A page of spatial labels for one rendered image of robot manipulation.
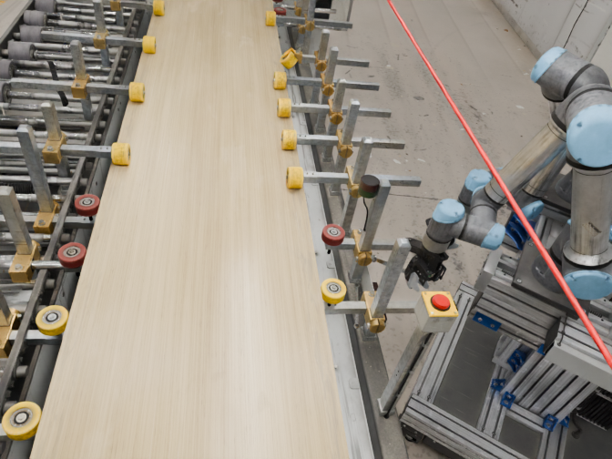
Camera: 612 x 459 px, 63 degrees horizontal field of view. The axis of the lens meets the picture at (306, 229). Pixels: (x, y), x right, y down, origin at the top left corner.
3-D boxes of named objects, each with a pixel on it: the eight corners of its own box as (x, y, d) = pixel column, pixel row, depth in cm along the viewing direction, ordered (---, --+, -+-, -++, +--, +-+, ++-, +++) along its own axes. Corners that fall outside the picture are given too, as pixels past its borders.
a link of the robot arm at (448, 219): (467, 219, 129) (435, 209, 131) (453, 249, 137) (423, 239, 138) (470, 202, 135) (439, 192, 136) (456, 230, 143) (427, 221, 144)
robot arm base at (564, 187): (597, 192, 189) (612, 171, 182) (594, 213, 179) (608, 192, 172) (557, 177, 193) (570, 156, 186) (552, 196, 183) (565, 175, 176)
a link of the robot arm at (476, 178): (499, 178, 161) (482, 184, 157) (486, 203, 169) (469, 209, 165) (481, 164, 166) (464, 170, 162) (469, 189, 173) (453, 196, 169)
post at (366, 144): (345, 232, 206) (372, 135, 173) (347, 239, 204) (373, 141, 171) (337, 232, 206) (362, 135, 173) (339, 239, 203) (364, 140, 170)
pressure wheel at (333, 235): (337, 245, 183) (343, 222, 176) (341, 261, 178) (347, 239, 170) (316, 245, 182) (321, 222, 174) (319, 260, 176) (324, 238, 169)
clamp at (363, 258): (362, 239, 184) (365, 229, 181) (370, 266, 175) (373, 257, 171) (348, 239, 183) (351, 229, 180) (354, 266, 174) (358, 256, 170)
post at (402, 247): (370, 334, 171) (409, 236, 138) (372, 342, 168) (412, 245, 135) (360, 334, 170) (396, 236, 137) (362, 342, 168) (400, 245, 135)
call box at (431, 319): (439, 311, 122) (449, 290, 117) (447, 334, 117) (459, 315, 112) (412, 311, 121) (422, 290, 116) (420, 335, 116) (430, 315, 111)
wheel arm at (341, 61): (367, 65, 267) (368, 59, 265) (368, 67, 265) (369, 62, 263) (300, 59, 260) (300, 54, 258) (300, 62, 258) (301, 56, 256)
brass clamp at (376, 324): (375, 300, 170) (379, 290, 166) (384, 333, 160) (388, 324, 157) (358, 300, 168) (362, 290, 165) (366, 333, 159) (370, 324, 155)
